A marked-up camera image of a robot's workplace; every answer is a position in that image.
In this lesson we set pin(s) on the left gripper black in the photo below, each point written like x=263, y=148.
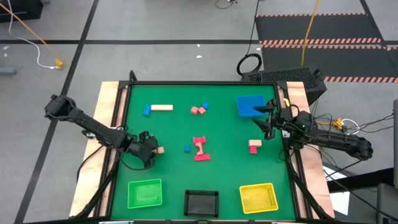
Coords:
x=140, y=148

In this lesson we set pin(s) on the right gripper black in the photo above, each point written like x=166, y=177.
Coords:
x=284, y=122

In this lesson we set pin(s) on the natural wood cube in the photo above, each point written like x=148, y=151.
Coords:
x=160, y=150

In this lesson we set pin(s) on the medium natural wood block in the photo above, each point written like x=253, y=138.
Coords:
x=255, y=142

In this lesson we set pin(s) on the blue cube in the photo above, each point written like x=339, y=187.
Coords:
x=187, y=149
x=205, y=105

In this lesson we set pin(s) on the red cube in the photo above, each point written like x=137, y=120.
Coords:
x=253, y=150

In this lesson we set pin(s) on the blue rectangular block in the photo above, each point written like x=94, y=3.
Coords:
x=146, y=110

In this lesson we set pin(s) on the long natural wood block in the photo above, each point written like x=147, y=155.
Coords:
x=161, y=107

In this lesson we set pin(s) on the red notched block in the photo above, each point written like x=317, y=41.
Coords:
x=199, y=140

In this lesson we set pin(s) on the pink cube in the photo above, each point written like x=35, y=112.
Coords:
x=202, y=110
x=194, y=110

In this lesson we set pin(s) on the black plastic basket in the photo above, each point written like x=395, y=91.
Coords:
x=201, y=203

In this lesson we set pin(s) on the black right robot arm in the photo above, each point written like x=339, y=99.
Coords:
x=335, y=140

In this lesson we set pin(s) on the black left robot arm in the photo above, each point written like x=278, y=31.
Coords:
x=93, y=126

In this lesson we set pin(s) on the blue plastic basket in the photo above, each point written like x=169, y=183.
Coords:
x=247, y=107

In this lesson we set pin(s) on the small yellow tag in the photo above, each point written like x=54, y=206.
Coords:
x=286, y=102

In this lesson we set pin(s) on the wooden table side board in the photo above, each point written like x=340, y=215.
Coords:
x=297, y=93
x=105, y=93

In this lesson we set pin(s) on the green plastic basket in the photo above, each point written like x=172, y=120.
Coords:
x=145, y=193

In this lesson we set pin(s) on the black mesh computer tower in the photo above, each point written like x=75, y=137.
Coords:
x=280, y=76

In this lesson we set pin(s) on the green table mat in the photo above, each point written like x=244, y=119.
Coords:
x=217, y=180

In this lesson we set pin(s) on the yellow power plug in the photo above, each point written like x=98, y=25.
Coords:
x=337, y=124

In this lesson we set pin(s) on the yellow plastic basket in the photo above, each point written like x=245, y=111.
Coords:
x=258, y=198

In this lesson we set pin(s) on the black striped-edge floor mat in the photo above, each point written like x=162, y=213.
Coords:
x=311, y=28
x=326, y=62

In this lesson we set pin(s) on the black floor beam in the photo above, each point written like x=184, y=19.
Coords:
x=357, y=182

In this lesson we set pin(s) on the white paper sheet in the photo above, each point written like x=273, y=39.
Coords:
x=340, y=202

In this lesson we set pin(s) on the grey box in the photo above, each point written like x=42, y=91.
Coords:
x=387, y=202

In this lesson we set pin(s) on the grey floor object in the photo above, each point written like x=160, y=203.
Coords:
x=6, y=70

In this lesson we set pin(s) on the black cabinet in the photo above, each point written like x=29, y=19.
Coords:
x=18, y=9

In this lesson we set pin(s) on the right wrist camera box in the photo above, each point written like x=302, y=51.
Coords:
x=273, y=104

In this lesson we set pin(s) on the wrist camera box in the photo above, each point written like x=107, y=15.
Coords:
x=273, y=104
x=144, y=135

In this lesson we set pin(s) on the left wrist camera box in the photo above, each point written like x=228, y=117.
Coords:
x=144, y=135

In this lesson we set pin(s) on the black aluminium table frame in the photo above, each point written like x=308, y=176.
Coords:
x=199, y=83

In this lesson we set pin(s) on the grey upright post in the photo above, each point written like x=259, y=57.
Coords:
x=395, y=140

